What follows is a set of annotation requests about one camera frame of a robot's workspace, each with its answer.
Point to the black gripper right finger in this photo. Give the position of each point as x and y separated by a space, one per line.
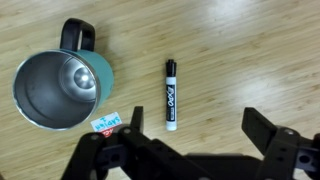
286 150

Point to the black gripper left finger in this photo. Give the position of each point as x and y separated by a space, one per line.
133 156

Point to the black white Expo marker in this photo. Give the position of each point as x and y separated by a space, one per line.
171 100

